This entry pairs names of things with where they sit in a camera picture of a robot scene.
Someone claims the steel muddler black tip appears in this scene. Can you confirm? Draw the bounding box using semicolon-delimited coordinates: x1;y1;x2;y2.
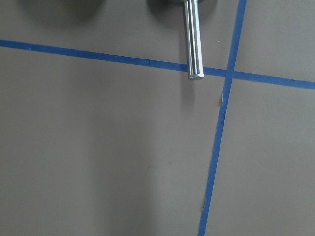
182;0;204;80

